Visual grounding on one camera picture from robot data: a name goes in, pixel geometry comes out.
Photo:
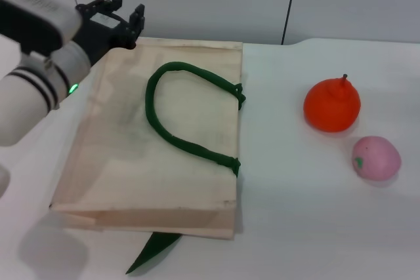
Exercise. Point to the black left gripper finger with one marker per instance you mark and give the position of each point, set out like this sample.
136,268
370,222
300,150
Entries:
137,19
117,2

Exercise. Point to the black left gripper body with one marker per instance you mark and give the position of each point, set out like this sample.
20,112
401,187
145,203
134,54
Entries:
101,34

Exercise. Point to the orange toy fruit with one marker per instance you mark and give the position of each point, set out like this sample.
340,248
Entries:
331,106

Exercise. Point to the pink toy peach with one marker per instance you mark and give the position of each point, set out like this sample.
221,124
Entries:
377,158

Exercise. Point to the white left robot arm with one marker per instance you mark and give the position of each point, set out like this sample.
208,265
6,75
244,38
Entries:
19,96

